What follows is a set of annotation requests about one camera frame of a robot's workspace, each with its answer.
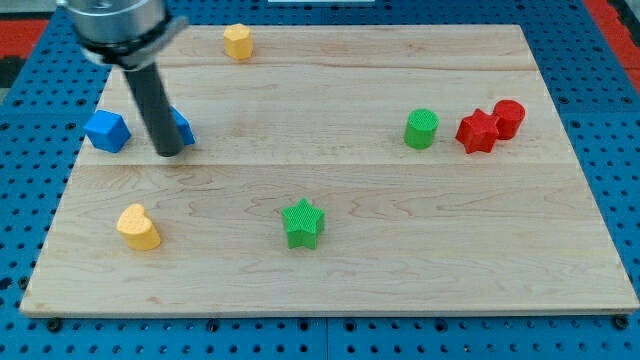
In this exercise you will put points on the red cylinder block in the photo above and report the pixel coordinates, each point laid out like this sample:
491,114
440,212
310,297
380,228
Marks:
510,114

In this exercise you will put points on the light wooden board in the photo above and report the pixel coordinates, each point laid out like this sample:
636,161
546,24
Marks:
319,112

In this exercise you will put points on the blue cube block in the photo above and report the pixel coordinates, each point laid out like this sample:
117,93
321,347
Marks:
107,131

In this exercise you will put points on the yellow hexagon block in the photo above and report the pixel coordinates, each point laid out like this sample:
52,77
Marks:
238,41

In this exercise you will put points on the yellow heart block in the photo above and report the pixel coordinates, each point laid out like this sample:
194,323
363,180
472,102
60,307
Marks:
137,228

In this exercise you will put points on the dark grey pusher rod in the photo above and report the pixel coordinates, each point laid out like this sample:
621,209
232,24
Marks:
149,94

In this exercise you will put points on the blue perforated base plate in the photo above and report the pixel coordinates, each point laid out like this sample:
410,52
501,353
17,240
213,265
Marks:
589,55

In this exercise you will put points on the green cylinder block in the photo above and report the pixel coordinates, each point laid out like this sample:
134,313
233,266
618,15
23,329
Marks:
421,128

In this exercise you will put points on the red star block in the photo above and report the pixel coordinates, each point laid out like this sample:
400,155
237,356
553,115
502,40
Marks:
478,132

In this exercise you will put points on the blue triangle block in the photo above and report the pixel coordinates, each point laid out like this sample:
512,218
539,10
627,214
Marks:
184,127

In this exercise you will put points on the green star block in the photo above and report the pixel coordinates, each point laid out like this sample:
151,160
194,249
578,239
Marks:
303,224

